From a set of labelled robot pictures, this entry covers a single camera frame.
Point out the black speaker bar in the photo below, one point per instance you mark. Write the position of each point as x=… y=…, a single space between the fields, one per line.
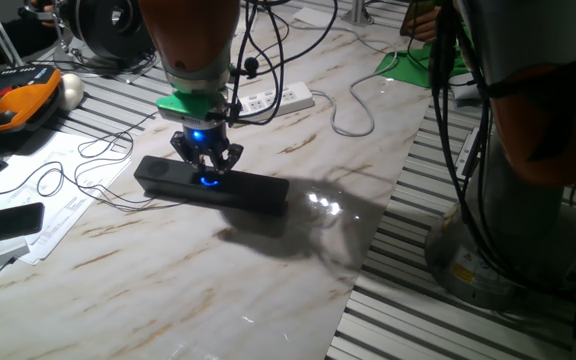
x=248 y=192

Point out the white cloth piece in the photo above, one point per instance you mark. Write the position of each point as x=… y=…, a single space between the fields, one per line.
x=465 y=89

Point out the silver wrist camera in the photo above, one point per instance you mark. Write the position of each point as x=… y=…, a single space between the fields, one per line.
x=188 y=118

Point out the orange black teach pendant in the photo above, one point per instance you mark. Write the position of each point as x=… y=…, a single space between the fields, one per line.
x=18 y=102

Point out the white power strip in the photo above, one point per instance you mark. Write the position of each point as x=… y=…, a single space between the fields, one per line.
x=293 y=97

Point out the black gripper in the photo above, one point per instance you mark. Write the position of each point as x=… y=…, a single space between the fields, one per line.
x=205 y=142

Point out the operator hand with dark sleeve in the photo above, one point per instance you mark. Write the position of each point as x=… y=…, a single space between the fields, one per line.
x=40 y=10

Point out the white paper card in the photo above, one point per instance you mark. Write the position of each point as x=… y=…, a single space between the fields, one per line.
x=314 y=16

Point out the marble pattern board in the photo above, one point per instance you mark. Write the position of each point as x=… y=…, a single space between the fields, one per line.
x=218 y=275

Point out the black smartphone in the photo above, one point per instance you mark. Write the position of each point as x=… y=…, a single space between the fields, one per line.
x=3 y=224

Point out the dark handheld phone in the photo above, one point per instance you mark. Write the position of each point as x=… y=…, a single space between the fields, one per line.
x=413 y=12

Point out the bare hand with grey sleeve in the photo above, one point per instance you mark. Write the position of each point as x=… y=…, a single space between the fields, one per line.
x=425 y=27

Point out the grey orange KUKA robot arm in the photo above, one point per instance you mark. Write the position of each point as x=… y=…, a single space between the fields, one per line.
x=518 y=225

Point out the white computer mouse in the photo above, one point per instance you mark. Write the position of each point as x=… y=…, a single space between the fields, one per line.
x=72 y=90

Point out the upright aluminium post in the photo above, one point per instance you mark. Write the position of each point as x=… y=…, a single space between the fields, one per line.
x=358 y=12

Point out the green cloth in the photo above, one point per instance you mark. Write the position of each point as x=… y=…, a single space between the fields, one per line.
x=408 y=70

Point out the forearm in dark sleeve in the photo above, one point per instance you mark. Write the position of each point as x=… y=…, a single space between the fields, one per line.
x=8 y=40

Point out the white printed paper sheets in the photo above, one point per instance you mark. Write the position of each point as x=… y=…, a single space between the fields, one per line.
x=68 y=210

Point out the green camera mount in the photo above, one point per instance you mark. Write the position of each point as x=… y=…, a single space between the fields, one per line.
x=188 y=102

